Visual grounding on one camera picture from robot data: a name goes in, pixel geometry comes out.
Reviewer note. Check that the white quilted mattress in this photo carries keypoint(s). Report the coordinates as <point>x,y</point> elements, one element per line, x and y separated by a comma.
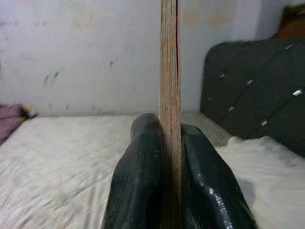
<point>59,167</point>

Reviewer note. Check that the colourful children's picture book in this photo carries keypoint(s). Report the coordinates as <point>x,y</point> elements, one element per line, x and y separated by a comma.
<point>170,71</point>

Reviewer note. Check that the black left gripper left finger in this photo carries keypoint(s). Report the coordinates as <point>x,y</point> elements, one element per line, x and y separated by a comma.
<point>138,179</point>

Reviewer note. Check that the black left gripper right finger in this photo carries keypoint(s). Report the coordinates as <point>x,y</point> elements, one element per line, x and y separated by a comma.
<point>209,190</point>

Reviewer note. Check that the dark tufted headboard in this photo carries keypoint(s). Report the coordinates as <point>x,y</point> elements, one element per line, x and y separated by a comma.
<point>250,95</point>

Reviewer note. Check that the mauve cartoon print blanket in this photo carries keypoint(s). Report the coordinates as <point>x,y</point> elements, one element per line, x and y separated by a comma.
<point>9,119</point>

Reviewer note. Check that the white pillow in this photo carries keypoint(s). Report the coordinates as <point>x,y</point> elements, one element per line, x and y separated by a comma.
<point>274,171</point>

